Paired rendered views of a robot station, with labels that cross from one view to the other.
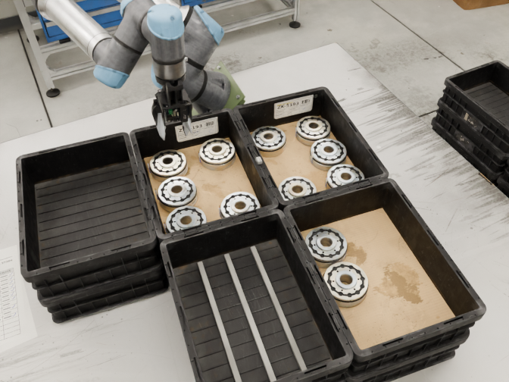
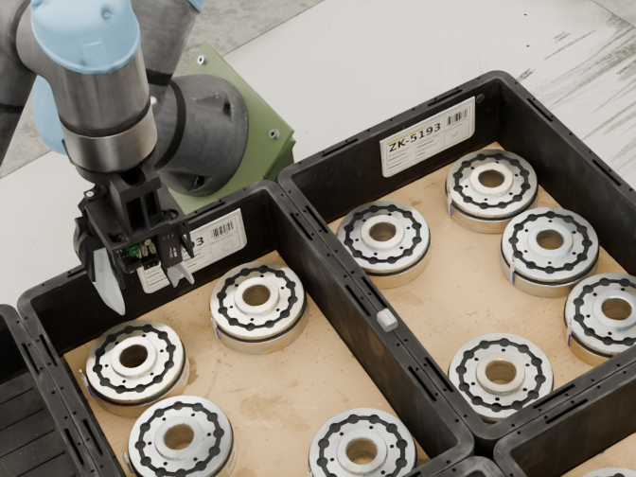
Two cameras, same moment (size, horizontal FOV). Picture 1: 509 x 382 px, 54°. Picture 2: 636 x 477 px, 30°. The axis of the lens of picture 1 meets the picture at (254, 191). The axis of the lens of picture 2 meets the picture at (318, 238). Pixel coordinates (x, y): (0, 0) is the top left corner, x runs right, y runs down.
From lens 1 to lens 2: 27 cm
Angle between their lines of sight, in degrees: 3
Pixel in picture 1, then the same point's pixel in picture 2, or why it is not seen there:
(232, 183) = (320, 383)
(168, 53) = (108, 105)
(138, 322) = not seen: outside the picture
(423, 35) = not seen: outside the picture
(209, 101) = (200, 159)
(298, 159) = (472, 278)
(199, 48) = (155, 35)
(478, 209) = not seen: outside the picture
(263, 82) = (313, 63)
